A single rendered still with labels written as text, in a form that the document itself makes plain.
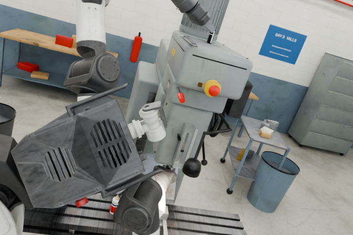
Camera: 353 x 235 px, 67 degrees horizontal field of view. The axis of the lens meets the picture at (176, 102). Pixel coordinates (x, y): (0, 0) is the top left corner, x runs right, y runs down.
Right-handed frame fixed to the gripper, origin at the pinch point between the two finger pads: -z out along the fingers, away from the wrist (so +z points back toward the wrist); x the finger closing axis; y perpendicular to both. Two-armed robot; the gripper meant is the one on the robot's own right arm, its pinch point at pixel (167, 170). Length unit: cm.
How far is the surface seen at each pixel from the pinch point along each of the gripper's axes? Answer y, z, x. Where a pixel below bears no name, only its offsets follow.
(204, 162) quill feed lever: -15.0, 5.7, -15.7
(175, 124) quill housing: -29.5, 10.9, 1.1
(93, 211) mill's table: 30.6, 13.9, 27.5
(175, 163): -12.7, 12.4, -4.5
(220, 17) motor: -77, -17, 1
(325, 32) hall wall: -122, -527, -140
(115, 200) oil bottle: 21.8, 9.9, 18.9
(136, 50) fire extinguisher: 13, -360, 188
